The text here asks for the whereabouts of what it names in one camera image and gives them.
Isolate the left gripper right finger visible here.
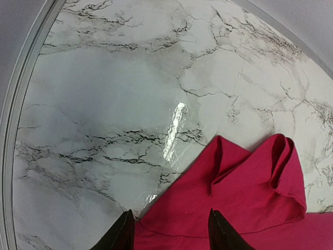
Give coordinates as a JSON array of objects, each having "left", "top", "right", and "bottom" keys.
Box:
[{"left": 208, "top": 209, "right": 254, "bottom": 250}]

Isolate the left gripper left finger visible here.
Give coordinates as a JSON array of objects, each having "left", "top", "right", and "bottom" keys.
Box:
[{"left": 91, "top": 210, "right": 135, "bottom": 250}]

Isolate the magenta red garment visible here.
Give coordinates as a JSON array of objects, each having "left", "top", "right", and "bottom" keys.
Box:
[{"left": 134, "top": 134, "right": 332, "bottom": 249}]

